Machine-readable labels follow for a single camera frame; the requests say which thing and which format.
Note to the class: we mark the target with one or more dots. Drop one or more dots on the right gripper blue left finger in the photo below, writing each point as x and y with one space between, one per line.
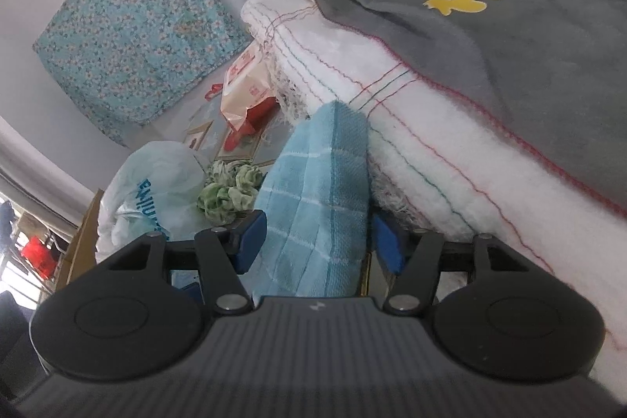
224 254

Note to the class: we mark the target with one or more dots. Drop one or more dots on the green white scrunched cloth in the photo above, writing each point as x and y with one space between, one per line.
230 190

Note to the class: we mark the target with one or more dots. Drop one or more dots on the orange wet wipes pack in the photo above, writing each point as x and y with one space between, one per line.
247 93

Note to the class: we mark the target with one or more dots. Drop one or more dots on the red bag on rack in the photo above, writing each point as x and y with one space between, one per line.
40 257

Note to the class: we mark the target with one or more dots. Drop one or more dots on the teal floral wall cloth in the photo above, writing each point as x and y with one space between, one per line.
124 62

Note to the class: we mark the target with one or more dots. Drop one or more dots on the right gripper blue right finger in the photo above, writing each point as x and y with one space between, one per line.
412 258

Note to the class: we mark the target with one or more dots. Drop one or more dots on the white plastic shopping bag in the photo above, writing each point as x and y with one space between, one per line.
156 189

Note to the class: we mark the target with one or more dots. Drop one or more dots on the brown cardboard box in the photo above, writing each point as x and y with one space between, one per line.
81 253

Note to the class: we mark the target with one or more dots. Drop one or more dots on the teal checked towel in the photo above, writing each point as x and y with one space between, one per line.
316 198

